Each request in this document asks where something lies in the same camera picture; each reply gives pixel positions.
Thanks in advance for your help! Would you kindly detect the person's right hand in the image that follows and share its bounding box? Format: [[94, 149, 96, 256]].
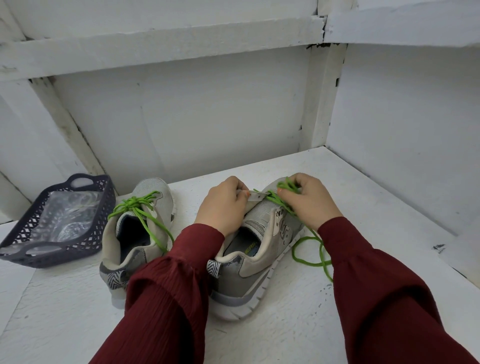
[[276, 172, 344, 232]]

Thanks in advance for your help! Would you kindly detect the person's left hand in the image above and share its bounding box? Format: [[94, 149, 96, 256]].
[[194, 175, 251, 238]]

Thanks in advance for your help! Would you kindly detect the green shoelace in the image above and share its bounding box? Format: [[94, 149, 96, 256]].
[[108, 190, 175, 253], [253, 178, 334, 284]]

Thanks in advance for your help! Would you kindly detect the grey mesh shoe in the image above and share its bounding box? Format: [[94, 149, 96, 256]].
[[99, 177, 176, 291], [206, 177, 305, 322]]

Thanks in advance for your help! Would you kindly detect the person's right forearm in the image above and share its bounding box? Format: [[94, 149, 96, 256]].
[[317, 216, 480, 364]]

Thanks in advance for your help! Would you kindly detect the person's left forearm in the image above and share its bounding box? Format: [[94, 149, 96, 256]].
[[89, 222, 226, 364]]

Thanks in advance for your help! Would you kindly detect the clear plastic bag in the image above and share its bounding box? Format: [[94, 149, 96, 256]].
[[28, 190, 105, 243]]

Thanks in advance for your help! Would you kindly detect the dark plastic lattice basket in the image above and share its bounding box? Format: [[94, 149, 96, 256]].
[[0, 173, 117, 269]]

